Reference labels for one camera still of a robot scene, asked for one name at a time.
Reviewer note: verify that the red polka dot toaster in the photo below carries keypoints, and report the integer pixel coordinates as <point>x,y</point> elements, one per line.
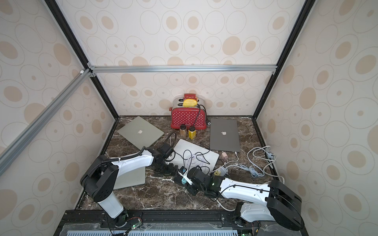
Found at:
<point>190,116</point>

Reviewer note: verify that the silver laptop back left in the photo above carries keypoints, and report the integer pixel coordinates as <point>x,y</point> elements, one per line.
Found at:
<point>140,133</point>

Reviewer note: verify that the dark grey laptop back right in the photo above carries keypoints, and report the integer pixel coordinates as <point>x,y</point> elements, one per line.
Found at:
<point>224,135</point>

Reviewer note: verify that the white laptop centre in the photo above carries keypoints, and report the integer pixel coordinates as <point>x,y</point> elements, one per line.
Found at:
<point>190,155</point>

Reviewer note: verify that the silver laptop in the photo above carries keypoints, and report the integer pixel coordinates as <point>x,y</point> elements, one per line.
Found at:
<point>140,133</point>
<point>132,178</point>

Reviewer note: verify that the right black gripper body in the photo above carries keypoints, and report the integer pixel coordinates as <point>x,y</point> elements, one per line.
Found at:
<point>184,180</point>

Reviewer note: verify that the black power strip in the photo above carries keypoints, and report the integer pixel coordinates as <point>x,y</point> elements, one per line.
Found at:
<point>178,177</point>

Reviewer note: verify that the yellow spice jar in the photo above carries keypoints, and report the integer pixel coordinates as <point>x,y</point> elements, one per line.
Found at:
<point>192,132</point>

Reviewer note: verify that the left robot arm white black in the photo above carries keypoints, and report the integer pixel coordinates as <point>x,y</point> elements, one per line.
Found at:
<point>100,178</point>

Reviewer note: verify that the grey power strip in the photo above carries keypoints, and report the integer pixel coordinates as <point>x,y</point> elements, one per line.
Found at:
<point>221,171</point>

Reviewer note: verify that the yellow toy bread slice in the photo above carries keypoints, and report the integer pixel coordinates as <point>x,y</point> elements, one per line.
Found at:
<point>190,103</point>

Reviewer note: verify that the horizontal aluminium bar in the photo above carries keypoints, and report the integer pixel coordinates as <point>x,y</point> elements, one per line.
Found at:
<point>182,68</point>

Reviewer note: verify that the left aluminium bar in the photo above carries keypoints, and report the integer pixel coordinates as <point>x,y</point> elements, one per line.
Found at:
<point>20,143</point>

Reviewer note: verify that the pink plug adapter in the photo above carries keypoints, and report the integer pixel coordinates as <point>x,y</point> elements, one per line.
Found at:
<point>224,157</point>

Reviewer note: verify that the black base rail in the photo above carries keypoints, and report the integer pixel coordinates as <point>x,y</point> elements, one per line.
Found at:
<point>167,223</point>

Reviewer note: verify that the brown spice jar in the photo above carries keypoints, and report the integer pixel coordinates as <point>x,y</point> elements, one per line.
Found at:
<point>183,130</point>

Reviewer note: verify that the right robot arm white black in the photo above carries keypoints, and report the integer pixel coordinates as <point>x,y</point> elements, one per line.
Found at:
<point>266,202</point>

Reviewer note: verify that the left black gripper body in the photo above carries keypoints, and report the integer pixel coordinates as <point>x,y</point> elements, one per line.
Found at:
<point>167,169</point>

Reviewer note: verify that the silver laptop front left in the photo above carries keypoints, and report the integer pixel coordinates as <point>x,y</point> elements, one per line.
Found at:
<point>132,178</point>

